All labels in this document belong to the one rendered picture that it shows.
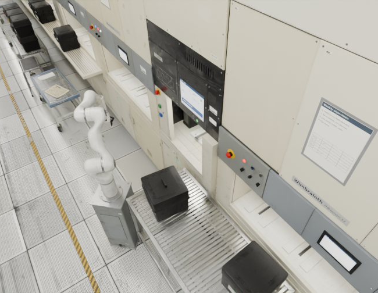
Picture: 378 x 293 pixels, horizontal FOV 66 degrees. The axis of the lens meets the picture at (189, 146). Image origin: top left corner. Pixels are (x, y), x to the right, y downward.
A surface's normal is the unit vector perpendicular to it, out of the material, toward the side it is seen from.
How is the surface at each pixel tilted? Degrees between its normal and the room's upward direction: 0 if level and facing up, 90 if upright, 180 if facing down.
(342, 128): 90
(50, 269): 0
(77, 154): 0
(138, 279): 0
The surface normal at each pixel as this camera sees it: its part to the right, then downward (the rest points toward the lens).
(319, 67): -0.83, 0.42
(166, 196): -0.03, -0.69
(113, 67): 0.57, 0.58
